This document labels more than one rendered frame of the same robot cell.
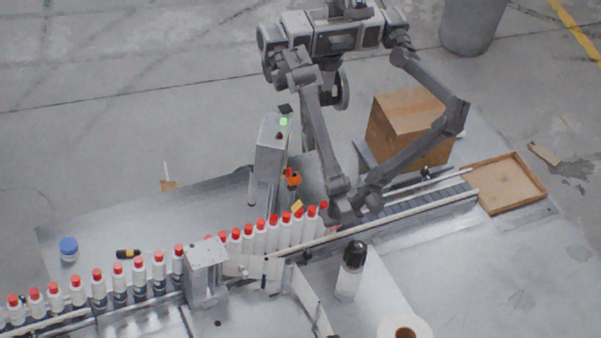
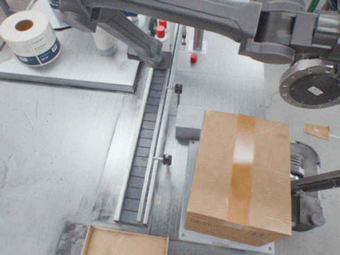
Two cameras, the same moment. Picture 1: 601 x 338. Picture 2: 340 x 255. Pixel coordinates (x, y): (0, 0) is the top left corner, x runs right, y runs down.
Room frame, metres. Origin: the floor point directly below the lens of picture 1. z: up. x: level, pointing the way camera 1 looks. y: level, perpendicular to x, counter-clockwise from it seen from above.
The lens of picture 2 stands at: (2.77, -0.74, 1.76)
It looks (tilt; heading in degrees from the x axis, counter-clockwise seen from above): 59 degrees down; 132
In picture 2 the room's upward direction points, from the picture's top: 2 degrees counter-clockwise
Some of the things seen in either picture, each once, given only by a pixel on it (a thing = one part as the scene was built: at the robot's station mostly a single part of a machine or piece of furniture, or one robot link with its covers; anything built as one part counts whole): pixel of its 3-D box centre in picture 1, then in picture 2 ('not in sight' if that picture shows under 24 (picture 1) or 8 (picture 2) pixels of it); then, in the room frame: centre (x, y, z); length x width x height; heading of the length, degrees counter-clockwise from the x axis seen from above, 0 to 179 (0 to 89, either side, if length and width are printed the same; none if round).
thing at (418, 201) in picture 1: (296, 245); (167, 46); (2.13, -0.02, 0.86); 1.65 x 0.08 x 0.04; 122
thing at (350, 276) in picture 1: (351, 269); (99, 23); (1.93, -0.23, 1.03); 0.09 x 0.09 x 0.30
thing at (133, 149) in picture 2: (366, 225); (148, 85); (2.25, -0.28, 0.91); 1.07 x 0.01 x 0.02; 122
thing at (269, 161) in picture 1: (273, 147); not in sight; (2.14, 0.12, 1.38); 0.17 x 0.10 x 0.19; 177
